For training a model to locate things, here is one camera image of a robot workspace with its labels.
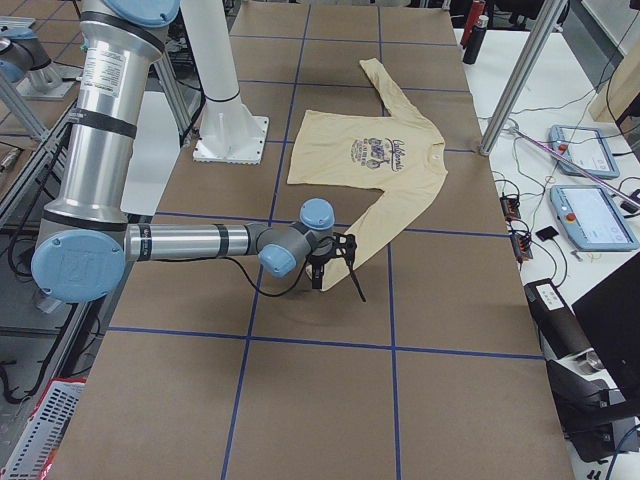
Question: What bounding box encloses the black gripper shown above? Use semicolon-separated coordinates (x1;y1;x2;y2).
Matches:
307;237;336;290

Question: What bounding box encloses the beige long-sleeve printed shirt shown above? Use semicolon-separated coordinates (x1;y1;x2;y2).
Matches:
287;59;447;267

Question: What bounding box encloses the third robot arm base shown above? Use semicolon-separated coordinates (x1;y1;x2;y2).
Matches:
1;24;82;100

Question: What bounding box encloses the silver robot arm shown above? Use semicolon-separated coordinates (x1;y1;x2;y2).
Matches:
31;1;338;303

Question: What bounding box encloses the red circuit board upper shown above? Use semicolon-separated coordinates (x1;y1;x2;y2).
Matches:
500;196;521;221

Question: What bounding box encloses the red circuit board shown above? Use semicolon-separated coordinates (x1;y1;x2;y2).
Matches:
500;196;521;221
510;231;533;264

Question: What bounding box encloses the red circuit board lower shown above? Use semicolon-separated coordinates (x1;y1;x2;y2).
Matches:
510;231;533;264

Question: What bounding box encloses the black bottle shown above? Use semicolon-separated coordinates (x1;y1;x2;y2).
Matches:
462;15;489;65

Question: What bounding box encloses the lower blue teach pendant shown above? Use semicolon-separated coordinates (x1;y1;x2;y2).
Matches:
549;185;639;252

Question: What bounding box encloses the blue teach pendant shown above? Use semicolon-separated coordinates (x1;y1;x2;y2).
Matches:
549;185;639;252
548;124;620;179

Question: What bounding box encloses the upper blue teach pendant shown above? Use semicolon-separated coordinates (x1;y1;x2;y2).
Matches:
548;124;620;179

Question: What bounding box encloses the black monitor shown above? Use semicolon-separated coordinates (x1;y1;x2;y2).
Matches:
572;256;639;399

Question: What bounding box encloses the black desktop device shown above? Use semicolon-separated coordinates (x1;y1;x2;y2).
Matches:
524;279;639;462

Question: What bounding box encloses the red white plastic basket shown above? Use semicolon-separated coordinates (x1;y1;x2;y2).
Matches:
1;378;86;479

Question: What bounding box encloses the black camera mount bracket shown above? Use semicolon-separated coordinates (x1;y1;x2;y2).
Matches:
333;232;366;303

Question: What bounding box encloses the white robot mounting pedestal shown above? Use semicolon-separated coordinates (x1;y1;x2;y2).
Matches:
121;1;269;216

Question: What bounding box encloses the aluminium frame post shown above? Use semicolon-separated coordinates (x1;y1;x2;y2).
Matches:
478;0;566;156

